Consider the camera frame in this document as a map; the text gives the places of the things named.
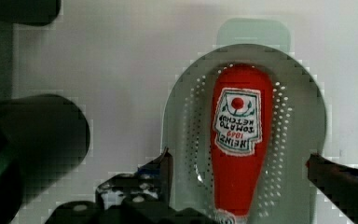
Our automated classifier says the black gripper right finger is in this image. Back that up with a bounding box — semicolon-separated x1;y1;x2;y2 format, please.
306;154;358;224

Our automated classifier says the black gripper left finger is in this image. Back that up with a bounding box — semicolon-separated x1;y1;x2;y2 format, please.
45;148;217;224

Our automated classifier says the red plush ketchup bottle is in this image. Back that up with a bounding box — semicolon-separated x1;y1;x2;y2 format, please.
211;64;273;224

